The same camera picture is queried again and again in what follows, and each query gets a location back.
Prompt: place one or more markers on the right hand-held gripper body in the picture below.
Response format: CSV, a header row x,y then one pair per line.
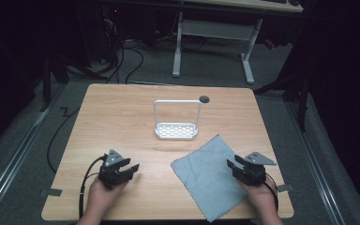
x,y
253,173

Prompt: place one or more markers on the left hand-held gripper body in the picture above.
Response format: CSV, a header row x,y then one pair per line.
x,y
112,176

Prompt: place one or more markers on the grey-blue cloth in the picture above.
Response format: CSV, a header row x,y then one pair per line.
x,y
206,178

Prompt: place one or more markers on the person's left hand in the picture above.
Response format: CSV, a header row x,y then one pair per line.
x,y
101,197

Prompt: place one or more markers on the person's right hand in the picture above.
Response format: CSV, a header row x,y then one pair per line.
x,y
261,197

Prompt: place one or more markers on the grey tape strip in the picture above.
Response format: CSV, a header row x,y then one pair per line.
x,y
51,192
285,187

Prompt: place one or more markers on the dark round table grommet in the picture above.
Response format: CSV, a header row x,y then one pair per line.
x,y
204,99

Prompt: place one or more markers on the black metal stand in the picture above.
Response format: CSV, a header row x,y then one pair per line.
x,y
300,90
47,84

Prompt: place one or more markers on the white-framed desk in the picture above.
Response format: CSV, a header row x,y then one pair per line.
x,y
215,29

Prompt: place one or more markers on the aluminium floor rail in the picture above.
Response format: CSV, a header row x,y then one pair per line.
x,y
11,165
315,162

